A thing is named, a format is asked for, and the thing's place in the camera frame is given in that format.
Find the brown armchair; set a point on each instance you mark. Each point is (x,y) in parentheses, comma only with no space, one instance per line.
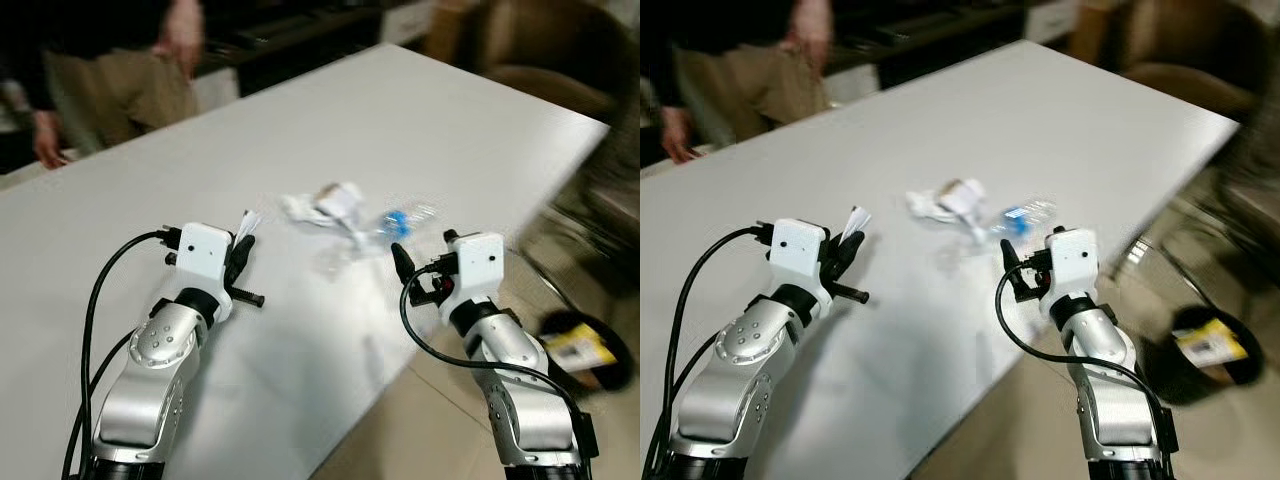
(540,50)
(1170,45)

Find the white table black legs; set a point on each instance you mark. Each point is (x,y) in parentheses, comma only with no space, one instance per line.
(300,140)
(1000,130)

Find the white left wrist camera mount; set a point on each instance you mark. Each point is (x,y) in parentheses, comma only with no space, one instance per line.
(203,258)
(797,250)

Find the yellow package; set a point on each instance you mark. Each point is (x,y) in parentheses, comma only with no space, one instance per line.
(1212,343)
(580,348)

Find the person in khaki trousers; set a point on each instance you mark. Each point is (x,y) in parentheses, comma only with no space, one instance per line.
(750,85)
(110,90)

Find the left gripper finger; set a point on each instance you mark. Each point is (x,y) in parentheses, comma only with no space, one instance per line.
(249,256)
(833,258)
(235,262)
(852,252)

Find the clear plastic bottle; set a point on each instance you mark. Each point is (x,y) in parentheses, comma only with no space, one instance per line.
(1028,216)
(405,220)

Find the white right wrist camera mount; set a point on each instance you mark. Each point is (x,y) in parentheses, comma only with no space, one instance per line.
(1073,260)
(478,265)

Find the crumpled white tissue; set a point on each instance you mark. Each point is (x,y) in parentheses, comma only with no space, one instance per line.
(928,204)
(300,210)

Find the black round rubbish bin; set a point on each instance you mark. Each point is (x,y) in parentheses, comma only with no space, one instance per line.
(615,370)
(1160,370)

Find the white paper scrap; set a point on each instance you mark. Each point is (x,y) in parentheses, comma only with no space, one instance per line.
(248,224)
(856,222)

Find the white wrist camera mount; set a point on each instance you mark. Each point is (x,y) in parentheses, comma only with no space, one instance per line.
(478,265)
(1073,260)
(797,250)
(203,258)

